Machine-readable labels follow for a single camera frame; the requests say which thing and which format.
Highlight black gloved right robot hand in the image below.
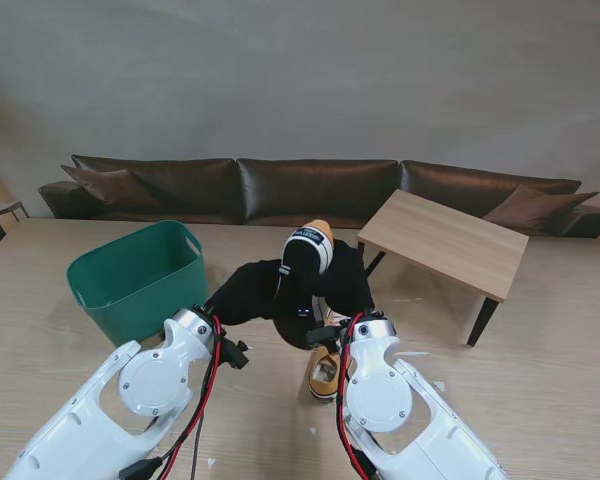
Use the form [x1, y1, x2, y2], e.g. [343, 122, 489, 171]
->
[313, 239, 376, 317]

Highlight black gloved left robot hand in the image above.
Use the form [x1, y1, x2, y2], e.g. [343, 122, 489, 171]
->
[204, 259, 287, 326]

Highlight yellow canvas sneaker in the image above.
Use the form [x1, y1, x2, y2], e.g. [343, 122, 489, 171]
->
[307, 297, 342, 401]
[272, 219, 339, 351]

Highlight small wooden stand black legs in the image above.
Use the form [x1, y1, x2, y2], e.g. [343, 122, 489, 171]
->
[357, 188, 531, 347]

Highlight brown leather sofa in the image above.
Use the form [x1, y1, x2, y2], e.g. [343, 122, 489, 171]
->
[37, 154, 600, 239]

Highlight green plastic basket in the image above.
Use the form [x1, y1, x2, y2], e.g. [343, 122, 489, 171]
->
[66, 220, 210, 349]

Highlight brown sofa cushion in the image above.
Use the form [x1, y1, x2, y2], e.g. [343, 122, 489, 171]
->
[482, 183, 600, 237]
[60, 164, 164, 211]

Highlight small wooden side table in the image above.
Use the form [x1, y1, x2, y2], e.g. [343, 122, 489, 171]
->
[0, 198, 31, 224]

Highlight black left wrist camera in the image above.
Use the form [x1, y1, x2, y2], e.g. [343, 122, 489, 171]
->
[223, 339, 251, 371]

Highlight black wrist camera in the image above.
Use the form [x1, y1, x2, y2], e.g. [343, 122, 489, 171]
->
[304, 323, 344, 351]
[223, 339, 251, 371]

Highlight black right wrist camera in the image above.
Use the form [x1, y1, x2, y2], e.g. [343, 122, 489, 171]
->
[304, 323, 344, 351]

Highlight red black left arm cables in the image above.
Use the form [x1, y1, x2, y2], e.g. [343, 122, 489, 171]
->
[119, 312, 229, 480]

